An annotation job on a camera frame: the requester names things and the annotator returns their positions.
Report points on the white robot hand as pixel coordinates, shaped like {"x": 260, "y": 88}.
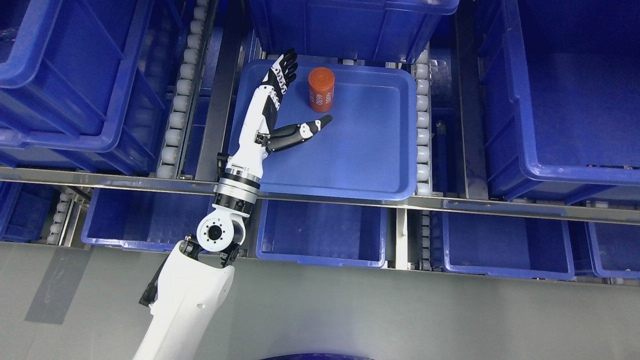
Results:
{"x": 262, "y": 114}

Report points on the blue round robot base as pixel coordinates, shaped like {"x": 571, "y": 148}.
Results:
{"x": 317, "y": 356}

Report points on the metal shelf front rail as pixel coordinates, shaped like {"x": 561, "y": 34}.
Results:
{"x": 555, "y": 211}

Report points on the blue bin top centre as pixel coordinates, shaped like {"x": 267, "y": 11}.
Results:
{"x": 393, "y": 31}

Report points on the large blue bin top left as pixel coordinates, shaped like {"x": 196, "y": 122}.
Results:
{"x": 84, "y": 83}

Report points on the blue bin far left lower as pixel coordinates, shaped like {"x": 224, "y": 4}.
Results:
{"x": 24, "y": 208}

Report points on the blue bin far right lower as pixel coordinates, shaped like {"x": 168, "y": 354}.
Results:
{"x": 614, "y": 250}

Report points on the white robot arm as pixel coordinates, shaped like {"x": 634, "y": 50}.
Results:
{"x": 196, "y": 277}

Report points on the white roller track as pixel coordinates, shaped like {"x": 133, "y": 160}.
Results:
{"x": 173, "y": 145}
{"x": 422, "y": 76}

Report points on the white roller track left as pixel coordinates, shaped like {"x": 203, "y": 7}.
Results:
{"x": 173, "y": 145}

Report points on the blue bin lower centre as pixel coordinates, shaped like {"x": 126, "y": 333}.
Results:
{"x": 326, "y": 234}

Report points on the white roller track right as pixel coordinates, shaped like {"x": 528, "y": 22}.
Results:
{"x": 422, "y": 76}

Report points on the blue shallow tray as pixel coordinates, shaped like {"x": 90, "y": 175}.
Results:
{"x": 369, "y": 149}

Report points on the large blue bin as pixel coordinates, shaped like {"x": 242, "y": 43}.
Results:
{"x": 84, "y": 83}
{"x": 561, "y": 99}

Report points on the large blue bin right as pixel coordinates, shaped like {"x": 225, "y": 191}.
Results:
{"x": 561, "y": 99}

